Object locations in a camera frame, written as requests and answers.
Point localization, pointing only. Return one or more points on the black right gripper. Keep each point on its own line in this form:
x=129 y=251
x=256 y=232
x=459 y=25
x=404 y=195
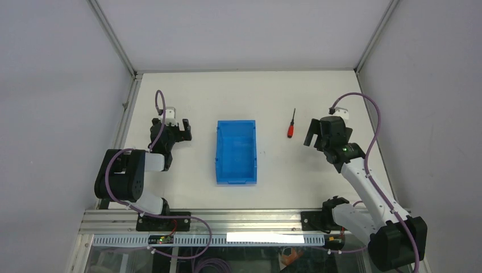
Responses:
x=315 y=128

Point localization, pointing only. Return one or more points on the red handled screwdriver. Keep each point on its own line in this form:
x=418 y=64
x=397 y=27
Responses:
x=290 y=130

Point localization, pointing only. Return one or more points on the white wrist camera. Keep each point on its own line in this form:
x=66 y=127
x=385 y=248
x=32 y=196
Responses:
x=339 y=112
x=168 y=116

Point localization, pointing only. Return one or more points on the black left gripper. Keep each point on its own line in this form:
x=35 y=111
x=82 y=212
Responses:
x=181 y=135

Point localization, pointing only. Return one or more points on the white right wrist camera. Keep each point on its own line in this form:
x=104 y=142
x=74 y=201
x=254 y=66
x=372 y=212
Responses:
x=339 y=112

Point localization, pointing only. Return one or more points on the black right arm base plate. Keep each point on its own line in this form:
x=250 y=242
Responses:
x=318 y=221

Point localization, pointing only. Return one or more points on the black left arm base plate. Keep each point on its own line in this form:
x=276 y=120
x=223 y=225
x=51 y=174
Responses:
x=180 y=223

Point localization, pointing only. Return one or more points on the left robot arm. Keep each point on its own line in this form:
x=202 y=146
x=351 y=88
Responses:
x=121 y=175

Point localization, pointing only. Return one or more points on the blue plastic bin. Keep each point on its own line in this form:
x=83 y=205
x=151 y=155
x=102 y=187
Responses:
x=236 y=153

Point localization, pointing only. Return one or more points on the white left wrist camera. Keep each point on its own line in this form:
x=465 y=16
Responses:
x=168 y=116

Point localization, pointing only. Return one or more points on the white slotted cable duct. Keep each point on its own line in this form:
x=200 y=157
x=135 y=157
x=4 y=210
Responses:
x=230 y=239

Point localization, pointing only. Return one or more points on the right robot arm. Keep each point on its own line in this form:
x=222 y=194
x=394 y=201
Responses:
x=393 y=237

